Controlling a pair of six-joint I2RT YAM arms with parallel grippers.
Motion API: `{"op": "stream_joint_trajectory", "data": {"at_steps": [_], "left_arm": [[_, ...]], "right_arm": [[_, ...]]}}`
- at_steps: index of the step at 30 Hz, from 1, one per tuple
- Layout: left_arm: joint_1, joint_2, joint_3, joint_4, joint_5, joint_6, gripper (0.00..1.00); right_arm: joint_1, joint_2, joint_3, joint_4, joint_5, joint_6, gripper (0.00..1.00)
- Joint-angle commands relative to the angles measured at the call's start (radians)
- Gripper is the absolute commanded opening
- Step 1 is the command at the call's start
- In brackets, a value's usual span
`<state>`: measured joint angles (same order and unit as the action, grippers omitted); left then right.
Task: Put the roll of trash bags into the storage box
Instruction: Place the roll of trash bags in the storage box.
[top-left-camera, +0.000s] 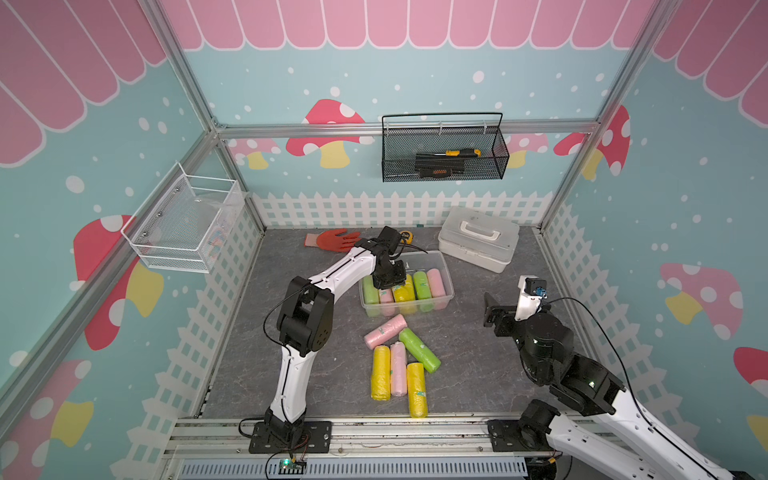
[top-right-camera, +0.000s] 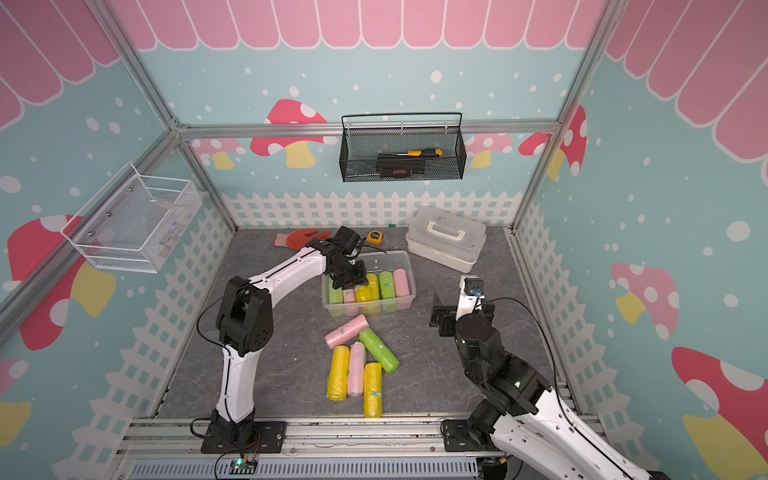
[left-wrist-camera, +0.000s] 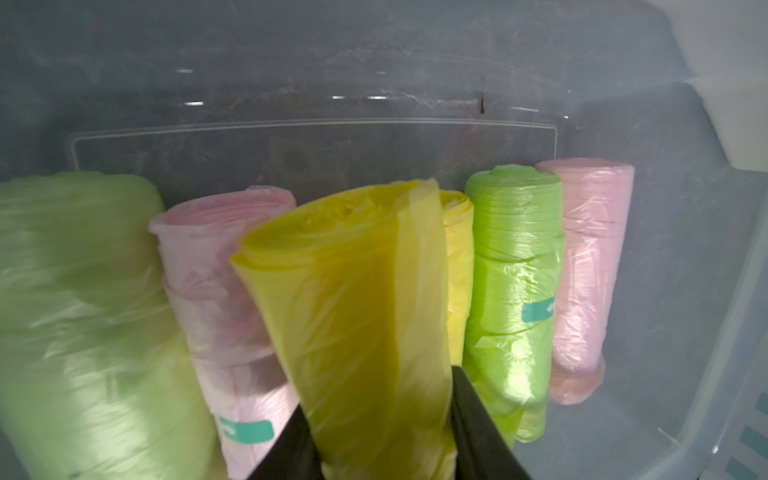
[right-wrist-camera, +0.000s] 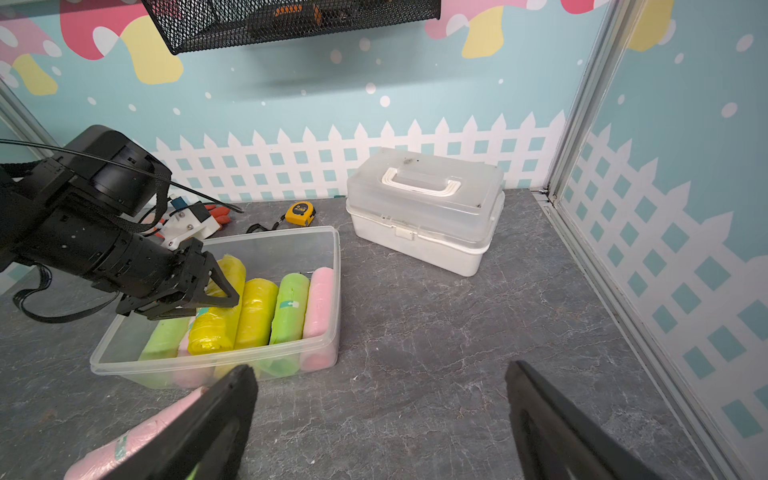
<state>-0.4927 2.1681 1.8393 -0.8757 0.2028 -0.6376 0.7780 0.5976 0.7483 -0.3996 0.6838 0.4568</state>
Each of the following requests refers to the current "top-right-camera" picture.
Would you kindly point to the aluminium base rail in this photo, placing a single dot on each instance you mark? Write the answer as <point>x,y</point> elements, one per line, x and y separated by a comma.
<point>315,447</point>

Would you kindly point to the green roll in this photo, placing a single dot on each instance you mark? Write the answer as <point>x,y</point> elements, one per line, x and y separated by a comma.
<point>387,290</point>
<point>379,350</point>
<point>335,296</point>

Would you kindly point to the black wire mesh basket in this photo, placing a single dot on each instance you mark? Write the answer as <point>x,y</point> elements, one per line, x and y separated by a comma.
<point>364,136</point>

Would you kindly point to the yellow tape measure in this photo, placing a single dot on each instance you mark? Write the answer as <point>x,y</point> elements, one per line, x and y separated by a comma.
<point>373,239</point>

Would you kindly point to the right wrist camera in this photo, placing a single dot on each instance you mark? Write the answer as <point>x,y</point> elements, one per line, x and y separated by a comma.
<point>471,295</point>

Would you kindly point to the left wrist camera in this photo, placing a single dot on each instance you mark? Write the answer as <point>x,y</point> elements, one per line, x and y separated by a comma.
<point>348,241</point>

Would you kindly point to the clear plastic storage box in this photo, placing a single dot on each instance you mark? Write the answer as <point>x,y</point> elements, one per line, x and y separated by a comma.
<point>375,263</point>

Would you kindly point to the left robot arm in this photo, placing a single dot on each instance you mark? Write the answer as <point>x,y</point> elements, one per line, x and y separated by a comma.
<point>245,326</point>

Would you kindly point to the red work glove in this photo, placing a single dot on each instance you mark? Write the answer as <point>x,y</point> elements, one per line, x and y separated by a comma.
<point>300,238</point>

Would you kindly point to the yellow roll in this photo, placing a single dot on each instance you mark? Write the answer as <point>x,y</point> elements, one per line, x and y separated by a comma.
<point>372,383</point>
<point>373,286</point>
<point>363,294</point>
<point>338,375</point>

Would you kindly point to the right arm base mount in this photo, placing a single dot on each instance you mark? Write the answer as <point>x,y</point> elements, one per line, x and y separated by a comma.
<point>466,435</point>

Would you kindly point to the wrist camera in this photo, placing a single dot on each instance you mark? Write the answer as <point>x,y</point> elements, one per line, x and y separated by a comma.
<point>348,241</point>
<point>471,295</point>

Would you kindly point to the green circuit board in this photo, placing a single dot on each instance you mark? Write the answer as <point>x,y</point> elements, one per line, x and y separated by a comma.
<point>243,467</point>

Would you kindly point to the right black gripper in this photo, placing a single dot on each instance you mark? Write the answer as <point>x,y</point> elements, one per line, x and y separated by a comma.
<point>450,318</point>

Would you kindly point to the white wire basket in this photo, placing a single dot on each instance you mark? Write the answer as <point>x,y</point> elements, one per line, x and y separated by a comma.
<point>134,222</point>

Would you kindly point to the white lidded tool case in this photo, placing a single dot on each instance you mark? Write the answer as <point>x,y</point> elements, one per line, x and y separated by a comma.
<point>446,238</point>

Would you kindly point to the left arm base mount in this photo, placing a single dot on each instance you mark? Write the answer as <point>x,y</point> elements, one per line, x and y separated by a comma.
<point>248,436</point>

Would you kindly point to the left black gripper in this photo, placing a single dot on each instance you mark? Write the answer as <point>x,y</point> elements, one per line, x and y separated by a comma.
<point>360,277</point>

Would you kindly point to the yellow black screwdriver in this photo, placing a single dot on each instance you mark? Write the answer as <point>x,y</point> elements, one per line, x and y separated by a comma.
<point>423,153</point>

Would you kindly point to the pink roll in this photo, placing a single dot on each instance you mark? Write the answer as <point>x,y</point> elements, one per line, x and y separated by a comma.
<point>402,288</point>
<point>355,378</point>
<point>346,332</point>
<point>349,297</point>

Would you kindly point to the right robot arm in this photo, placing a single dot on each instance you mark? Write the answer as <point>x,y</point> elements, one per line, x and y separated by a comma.
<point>522,414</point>

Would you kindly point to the black orange tool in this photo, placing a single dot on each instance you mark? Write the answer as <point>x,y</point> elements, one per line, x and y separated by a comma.
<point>388,171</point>

